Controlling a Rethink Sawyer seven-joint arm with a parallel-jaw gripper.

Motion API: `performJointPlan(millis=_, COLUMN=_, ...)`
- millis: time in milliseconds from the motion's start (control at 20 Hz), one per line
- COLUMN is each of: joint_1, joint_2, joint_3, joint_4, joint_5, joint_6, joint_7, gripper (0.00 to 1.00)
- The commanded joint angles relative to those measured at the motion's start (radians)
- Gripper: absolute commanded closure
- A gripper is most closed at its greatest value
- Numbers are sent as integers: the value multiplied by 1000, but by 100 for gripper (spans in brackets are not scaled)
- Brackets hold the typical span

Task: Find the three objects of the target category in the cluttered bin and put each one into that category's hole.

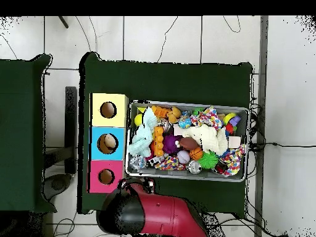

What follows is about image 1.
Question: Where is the clear plastic bottle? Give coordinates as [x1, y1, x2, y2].
[128, 154, 148, 171]

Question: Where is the shallow metal mesh bin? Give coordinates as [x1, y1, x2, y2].
[125, 99, 250, 183]

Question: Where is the wooden box with three holes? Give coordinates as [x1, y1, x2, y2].
[87, 93, 130, 194]

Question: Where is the long orange toy brick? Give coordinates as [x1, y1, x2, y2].
[152, 126, 165, 157]

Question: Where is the mint green cloth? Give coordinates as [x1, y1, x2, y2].
[127, 106, 159, 158]

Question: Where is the purple spiky ball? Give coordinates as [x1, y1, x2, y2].
[162, 134, 183, 155]

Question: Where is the yellow ball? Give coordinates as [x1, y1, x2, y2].
[133, 113, 144, 127]

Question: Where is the blue globe ball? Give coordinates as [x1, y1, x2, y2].
[177, 115, 193, 130]

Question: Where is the brown toy football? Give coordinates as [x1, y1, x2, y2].
[178, 136, 199, 151]

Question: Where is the cream muslin cloth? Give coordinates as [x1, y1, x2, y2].
[181, 123, 229, 156]

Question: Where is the colourful spotted cloth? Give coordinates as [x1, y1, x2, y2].
[218, 144, 246, 177]
[189, 105, 223, 131]

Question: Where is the green spiky ball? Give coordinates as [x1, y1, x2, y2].
[197, 150, 220, 170]

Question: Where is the grey metal bar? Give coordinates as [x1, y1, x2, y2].
[254, 15, 269, 237]

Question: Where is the dark green side table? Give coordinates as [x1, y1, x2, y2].
[0, 53, 57, 214]

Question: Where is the black rod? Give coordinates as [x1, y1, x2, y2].
[58, 15, 69, 29]

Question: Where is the black cable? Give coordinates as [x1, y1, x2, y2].
[249, 141, 316, 152]

